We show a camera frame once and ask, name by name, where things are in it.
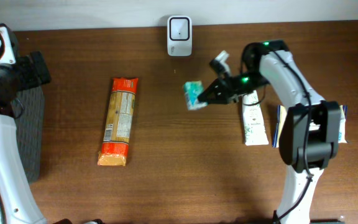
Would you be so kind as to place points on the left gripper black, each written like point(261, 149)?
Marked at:
point(32, 78)

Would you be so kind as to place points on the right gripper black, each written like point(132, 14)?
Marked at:
point(220, 85)

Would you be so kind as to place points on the green tissue pack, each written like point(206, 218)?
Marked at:
point(192, 91)

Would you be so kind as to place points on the white tube brown cap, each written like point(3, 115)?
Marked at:
point(254, 128)

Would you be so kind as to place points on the yellow white wipes bag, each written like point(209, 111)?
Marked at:
point(282, 113)

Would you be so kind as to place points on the orange pasta package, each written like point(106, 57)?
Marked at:
point(117, 131)

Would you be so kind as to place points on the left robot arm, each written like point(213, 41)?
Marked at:
point(17, 204)

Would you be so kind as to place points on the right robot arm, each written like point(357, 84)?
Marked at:
point(309, 137)

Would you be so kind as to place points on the white barcode scanner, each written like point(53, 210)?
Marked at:
point(179, 36)

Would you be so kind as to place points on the grey mesh basket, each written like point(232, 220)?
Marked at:
point(30, 104)

